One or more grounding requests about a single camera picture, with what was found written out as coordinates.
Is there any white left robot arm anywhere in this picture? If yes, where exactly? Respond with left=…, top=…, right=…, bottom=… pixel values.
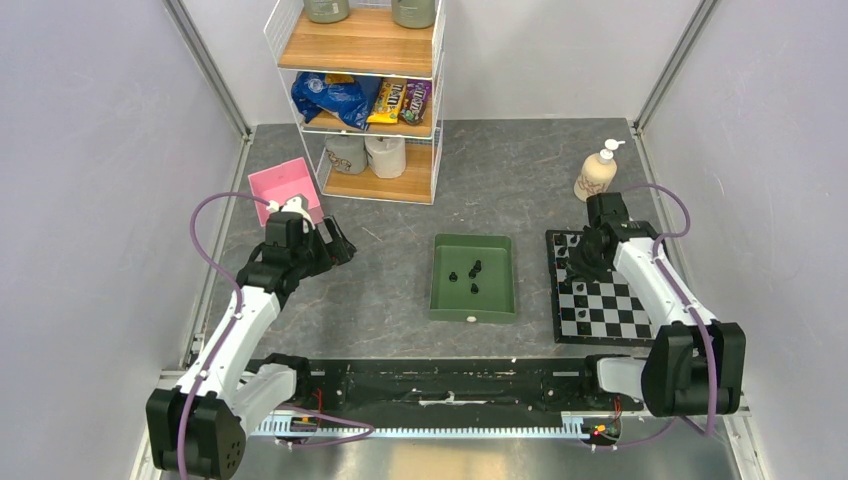
left=145, top=211, right=356, bottom=479

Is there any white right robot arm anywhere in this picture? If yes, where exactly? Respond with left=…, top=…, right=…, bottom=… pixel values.
left=565, top=193, right=746, bottom=420

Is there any black and white chessboard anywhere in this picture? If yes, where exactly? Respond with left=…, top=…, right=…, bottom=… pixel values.
left=545, top=230, right=654, bottom=347

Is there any pink plastic box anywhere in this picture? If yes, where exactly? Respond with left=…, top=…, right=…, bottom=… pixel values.
left=248, top=157, right=324, bottom=224

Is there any cream soap pump bottle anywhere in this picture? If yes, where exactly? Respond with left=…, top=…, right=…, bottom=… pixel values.
left=573, top=139, right=625, bottom=202

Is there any grey patterned mug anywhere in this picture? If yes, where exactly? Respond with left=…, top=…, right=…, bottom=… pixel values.
left=325, top=135, right=368, bottom=175

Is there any green plastic tray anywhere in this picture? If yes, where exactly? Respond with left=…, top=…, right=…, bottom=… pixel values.
left=429, top=233, right=516, bottom=324

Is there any white toilet paper roll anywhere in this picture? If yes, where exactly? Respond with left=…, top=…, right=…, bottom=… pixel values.
left=365, top=137, right=406, bottom=179

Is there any blue snack bag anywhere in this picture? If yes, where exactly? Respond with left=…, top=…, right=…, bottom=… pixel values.
left=291, top=71, right=382, bottom=130

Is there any yellow candy bag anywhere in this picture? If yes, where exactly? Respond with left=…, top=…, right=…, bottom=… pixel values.
left=367, top=78, right=407, bottom=125

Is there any brown candy bag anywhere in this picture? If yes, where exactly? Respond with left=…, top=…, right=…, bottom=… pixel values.
left=399, top=79, right=432, bottom=125

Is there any green jar left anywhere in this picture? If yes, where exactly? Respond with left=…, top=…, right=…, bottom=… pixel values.
left=303, top=0, right=350, bottom=24

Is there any green jar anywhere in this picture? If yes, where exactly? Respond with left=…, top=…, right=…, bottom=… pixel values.
left=303, top=0, right=350, bottom=24
left=391, top=0, right=436, bottom=29

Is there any green jar right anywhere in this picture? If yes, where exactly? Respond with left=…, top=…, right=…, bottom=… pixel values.
left=391, top=0, right=436, bottom=29

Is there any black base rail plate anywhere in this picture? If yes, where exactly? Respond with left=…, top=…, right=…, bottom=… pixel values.
left=246, top=354, right=646, bottom=428

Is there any white wire wooden shelf rack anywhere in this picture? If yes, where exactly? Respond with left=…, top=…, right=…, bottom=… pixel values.
left=263, top=1, right=446, bottom=204

